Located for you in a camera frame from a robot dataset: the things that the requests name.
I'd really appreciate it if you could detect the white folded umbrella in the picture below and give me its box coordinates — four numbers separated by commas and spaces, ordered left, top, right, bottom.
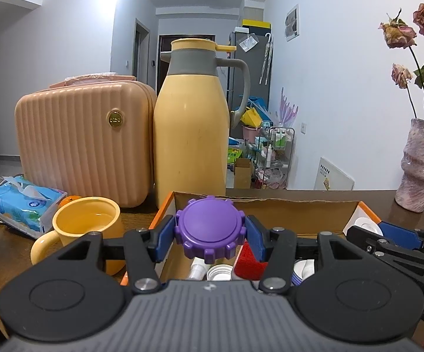
259, 33, 274, 85

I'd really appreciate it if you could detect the pink ceramic vase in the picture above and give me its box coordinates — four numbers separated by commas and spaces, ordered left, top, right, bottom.
395, 118, 424, 213

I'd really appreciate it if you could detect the dried pink rose bouquet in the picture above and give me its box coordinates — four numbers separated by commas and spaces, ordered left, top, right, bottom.
378, 0, 424, 129

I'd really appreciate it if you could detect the pink ribbed suitcase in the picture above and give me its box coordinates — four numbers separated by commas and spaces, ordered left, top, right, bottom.
14, 81, 157, 208

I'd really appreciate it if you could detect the blue folded item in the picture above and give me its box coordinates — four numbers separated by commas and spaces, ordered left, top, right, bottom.
246, 96, 271, 111

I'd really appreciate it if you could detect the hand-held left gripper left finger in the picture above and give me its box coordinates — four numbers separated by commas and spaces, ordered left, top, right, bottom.
56, 214, 176, 295

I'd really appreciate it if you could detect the green packet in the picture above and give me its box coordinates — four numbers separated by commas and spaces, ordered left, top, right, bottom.
227, 148, 244, 166

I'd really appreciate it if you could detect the blue tissue pack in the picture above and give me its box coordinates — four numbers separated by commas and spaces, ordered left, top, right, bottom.
0, 176, 68, 239

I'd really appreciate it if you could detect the yellow and black box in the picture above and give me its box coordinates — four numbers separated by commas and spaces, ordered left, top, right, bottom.
242, 19, 272, 34

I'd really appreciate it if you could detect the small brown cardboard box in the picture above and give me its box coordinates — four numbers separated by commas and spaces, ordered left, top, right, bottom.
233, 158, 255, 190

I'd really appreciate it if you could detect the wire storage cart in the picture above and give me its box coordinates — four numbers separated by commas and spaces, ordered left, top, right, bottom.
254, 126, 296, 190

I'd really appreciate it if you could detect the purple flower decoration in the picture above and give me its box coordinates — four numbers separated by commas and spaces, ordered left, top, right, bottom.
278, 87, 299, 129

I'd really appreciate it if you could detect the purple gear-shaped cap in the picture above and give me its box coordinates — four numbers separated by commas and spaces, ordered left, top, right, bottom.
174, 195, 248, 264

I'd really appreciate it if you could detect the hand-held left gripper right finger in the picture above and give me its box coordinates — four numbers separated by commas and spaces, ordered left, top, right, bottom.
245, 216, 366, 296

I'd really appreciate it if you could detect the grey interior door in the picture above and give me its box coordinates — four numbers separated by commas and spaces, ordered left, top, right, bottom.
134, 18, 151, 83

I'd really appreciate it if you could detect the red cardboard box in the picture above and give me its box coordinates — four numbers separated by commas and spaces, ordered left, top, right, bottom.
120, 191, 384, 290

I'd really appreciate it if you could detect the pink bucket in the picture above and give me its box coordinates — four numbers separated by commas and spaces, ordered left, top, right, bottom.
242, 125, 260, 143

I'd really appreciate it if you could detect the clear plastic bag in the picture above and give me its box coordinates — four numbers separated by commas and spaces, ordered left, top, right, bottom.
239, 35, 260, 52

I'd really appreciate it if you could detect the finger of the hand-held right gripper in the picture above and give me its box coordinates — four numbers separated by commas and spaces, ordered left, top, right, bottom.
378, 221, 424, 254
345, 226, 424, 266

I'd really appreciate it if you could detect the yellow thermos jug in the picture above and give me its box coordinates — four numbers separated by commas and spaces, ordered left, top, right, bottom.
153, 38, 251, 209

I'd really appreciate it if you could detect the yellow mug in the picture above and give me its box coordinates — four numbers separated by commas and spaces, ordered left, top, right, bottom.
30, 197, 125, 276

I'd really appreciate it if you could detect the white and red lint brush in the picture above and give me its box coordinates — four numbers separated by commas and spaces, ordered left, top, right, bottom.
234, 242, 268, 281

